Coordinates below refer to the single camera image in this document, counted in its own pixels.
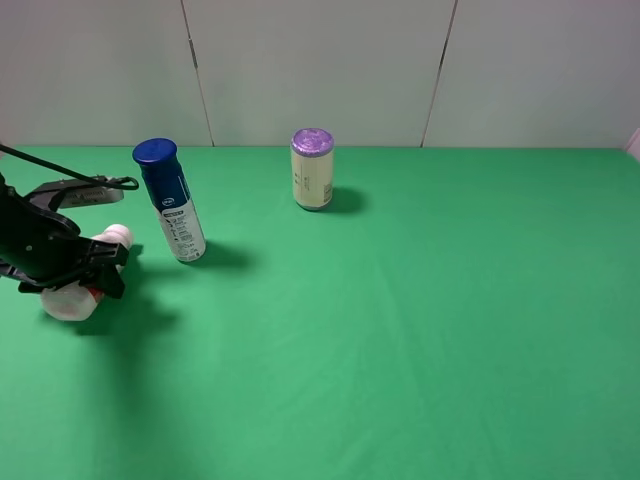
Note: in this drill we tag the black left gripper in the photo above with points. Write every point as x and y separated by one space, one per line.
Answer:
42 249

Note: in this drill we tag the white pink yogurt bottle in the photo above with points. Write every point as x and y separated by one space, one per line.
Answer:
74 303

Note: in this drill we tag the blue capped spray bottle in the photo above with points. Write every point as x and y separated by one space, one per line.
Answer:
171 198

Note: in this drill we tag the purple topped cream can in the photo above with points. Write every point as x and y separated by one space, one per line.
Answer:
312 164

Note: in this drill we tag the green table cloth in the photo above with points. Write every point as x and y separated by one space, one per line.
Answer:
454 314

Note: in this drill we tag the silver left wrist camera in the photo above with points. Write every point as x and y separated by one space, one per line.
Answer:
72 193

